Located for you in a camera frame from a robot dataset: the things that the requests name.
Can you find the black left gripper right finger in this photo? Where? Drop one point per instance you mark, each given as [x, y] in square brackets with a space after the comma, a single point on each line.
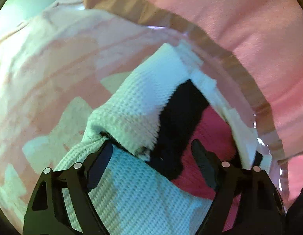
[245, 202]

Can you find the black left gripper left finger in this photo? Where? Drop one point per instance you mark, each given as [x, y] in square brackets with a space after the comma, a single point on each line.
[60, 202]

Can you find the white knit sweater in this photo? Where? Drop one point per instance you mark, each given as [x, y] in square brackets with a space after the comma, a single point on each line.
[131, 197]

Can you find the pink floral bed sheet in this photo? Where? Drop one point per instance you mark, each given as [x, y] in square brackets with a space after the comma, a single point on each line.
[55, 69]

